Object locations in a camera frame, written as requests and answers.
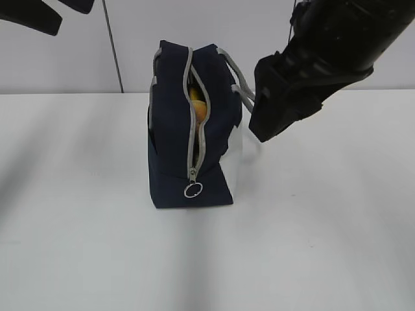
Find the yellow banana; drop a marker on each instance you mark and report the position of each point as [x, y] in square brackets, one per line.
[195, 93]

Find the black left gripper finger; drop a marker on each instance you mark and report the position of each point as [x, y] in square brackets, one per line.
[35, 15]
[82, 6]

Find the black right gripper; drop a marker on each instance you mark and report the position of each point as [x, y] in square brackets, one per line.
[335, 44]

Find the navy blue lunch bag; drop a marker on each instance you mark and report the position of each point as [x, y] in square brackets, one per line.
[193, 166]

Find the brown bread roll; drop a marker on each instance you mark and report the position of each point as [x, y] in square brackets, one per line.
[201, 111]

